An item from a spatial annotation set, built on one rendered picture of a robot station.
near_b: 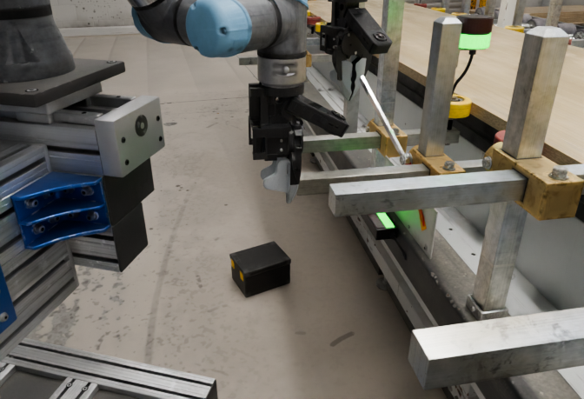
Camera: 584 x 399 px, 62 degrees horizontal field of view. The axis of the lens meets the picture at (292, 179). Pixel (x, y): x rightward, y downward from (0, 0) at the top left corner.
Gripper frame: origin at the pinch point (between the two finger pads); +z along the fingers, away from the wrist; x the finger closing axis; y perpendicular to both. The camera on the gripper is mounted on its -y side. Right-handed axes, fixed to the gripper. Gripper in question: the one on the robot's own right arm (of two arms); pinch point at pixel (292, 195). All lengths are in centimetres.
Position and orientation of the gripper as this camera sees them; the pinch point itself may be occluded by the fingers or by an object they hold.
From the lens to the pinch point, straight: 84.8
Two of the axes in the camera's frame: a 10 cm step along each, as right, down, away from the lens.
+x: 1.8, 4.2, -8.9
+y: -9.8, 0.6, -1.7
